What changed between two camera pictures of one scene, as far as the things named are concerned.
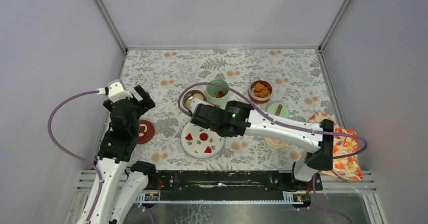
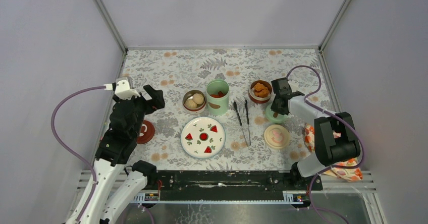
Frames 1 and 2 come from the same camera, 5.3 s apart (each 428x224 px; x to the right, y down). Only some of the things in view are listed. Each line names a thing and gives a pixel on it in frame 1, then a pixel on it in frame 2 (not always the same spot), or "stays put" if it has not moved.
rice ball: (198, 96) stays put
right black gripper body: (217, 129) to (274, 106)
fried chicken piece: (263, 93) stays put
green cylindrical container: (217, 95) stays put
